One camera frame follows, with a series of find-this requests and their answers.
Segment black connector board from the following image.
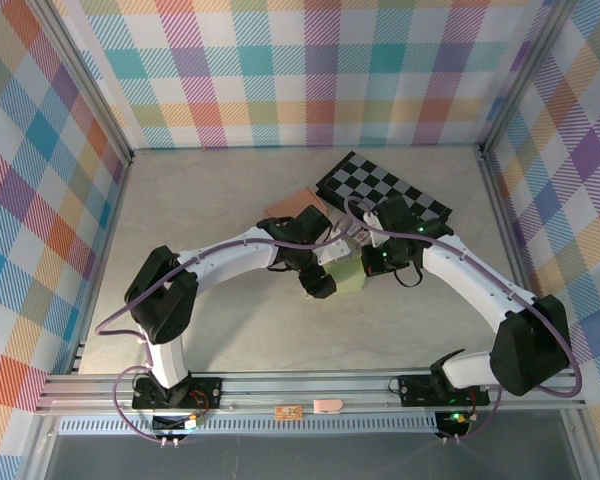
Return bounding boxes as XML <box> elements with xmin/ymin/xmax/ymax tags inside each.
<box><xmin>151</xmin><ymin>413</ymin><xmax>205</xmax><ymax>441</ymax></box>
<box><xmin>433</xmin><ymin>410</ymin><xmax>474</xmax><ymax>441</ymax></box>

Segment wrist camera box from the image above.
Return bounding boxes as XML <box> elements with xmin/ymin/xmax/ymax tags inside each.
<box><xmin>318</xmin><ymin>233</ymin><xmax>357</xmax><ymax>266</ymax></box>
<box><xmin>362</xmin><ymin>212</ymin><xmax>381</xmax><ymax>249</ymax></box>

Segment aluminium frame post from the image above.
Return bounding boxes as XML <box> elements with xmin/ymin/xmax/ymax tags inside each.
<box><xmin>477</xmin><ymin>0</ymin><xmax>579</xmax><ymax>156</ymax></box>
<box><xmin>32</xmin><ymin>0</ymin><xmax>136</xmax><ymax>166</ymax></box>

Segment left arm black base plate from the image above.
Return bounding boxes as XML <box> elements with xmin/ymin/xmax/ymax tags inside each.
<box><xmin>131</xmin><ymin>375</ymin><xmax>224</xmax><ymax>412</ymax></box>

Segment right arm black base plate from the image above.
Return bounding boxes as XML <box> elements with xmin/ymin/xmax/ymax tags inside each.
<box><xmin>397</xmin><ymin>372</ymin><xmax>491</xmax><ymax>407</ymax></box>

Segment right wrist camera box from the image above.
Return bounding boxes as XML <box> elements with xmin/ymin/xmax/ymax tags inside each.
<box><xmin>362</xmin><ymin>212</ymin><xmax>381</xmax><ymax>249</ymax></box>

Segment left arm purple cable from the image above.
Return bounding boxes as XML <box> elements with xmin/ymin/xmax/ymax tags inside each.
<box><xmin>95</xmin><ymin>219</ymin><xmax>354</xmax><ymax>446</ymax></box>

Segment slotted white cable duct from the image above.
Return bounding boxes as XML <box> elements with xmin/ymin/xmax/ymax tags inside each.
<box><xmin>58</xmin><ymin>412</ymin><xmax>439</xmax><ymax>435</ymax></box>

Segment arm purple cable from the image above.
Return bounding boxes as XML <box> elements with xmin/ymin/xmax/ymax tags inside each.
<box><xmin>95</xmin><ymin>219</ymin><xmax>354</xmax><ymax>446</ymax></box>
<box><xmin>343</xmin><ymin>197</ymin><xmax>584</xmax><ymax>445</ymax></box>

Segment orange cardboard box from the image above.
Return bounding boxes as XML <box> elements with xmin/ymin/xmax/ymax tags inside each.
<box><xmin>263</xmin><ymin>187</ymin><xmax>329</xmax><ymax>226</ymax></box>

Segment aluminium side rail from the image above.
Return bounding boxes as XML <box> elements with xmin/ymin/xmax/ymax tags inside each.
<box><xmin>477</xmin><ymin>144</ymin><xmax>554</xmax><ymax>371</ymax></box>
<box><xmin>67</xmin><ymin>154</ymin><xmax>134</xmax><ymax>376</ymax></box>

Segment black grey chessboard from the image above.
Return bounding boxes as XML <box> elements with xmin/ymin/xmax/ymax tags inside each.
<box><xmin>313</xmin><ymin>151</ymin><xmax>455</xmax><ymax>236</ymax></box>

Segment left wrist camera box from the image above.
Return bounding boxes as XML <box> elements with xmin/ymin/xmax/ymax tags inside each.
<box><xmin>318</xmin><ymin>233</ymin><xmax>357</xmax><ymax>266</ymax></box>

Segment green paper box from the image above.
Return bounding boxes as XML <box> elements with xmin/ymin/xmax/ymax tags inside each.
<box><xmin>304</xmin><ymin>254</ymin><xmax>367</xmax><ymax>300</ymax></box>

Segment aluminium frame leg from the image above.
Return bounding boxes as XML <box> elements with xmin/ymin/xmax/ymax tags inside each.
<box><xmin>19</xmin><ymin>414</ymin><xmax>61</xmax><ymax>480</ymax></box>
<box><xmin>562</xmin><ymin>412</ymin><xmax>599</xmax><ymax>480</ymax></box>

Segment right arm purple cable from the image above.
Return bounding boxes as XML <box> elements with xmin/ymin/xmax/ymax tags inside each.
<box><xmin>343</xmin><ymin>197</ymin><xmax>584</xmax><ymax>445</ymax></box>

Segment aluminium front rail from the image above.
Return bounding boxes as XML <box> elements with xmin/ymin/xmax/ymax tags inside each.
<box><xmin>34</xmin><ymin>367</ymin><xmax>589</xmax><ymax>416</ymax></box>

